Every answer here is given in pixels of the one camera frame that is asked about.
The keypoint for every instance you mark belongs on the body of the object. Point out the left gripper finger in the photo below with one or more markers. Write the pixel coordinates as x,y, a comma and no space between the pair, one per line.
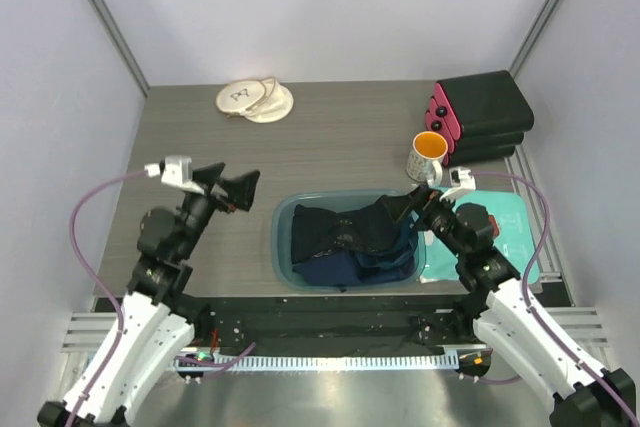
240,191
207,177

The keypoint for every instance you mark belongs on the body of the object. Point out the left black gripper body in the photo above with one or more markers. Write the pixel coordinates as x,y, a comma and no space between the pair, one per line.
197,208

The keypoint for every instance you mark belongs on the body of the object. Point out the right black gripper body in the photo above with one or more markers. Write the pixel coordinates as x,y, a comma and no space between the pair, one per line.
437,214

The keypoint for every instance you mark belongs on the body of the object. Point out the black bra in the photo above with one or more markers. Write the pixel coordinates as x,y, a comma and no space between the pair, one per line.
318,231

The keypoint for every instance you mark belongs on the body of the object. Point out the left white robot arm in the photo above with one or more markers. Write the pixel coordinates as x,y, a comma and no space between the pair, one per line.
155,319

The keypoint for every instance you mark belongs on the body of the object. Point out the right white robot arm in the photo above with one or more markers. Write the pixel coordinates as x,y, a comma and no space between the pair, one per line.
575,388

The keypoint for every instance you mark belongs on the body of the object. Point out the teal plastic basin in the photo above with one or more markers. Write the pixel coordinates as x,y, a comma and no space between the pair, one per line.
282,223

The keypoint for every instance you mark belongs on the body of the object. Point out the navy blue clothes pile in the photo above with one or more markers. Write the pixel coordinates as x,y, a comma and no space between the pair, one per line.
350,270

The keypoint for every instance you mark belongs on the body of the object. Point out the white mug orange inside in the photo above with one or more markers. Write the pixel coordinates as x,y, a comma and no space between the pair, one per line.
424,163

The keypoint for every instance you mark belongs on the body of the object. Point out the bottom black pink case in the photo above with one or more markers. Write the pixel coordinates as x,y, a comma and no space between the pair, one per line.
477,154

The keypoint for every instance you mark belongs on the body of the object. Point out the black pink case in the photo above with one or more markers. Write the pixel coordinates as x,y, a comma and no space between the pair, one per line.
436,124
482,104
477,154

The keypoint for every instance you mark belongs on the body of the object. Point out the middle black pink case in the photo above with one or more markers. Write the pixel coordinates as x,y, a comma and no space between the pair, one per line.
436,124

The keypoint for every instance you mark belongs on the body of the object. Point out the teal silicone mat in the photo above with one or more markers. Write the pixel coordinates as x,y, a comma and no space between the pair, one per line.
514,238

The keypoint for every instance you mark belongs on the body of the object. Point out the top black pink case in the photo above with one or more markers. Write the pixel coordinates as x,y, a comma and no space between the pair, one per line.
482,104

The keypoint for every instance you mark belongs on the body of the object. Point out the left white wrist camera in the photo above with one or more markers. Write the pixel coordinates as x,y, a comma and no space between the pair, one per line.
175,171

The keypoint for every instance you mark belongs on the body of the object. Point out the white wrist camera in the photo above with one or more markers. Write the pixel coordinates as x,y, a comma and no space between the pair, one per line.
175,171
462,182

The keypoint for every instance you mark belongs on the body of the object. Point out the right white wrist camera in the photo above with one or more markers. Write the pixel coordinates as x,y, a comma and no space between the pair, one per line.
462,182

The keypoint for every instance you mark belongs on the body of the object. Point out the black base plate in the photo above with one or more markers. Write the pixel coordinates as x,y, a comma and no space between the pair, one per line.
334,325

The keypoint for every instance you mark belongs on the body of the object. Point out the white slotted cable duct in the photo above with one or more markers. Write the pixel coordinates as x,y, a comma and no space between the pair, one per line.
253,364

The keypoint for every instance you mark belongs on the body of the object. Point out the aluminium frame rail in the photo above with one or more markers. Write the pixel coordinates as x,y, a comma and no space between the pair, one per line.
583,324

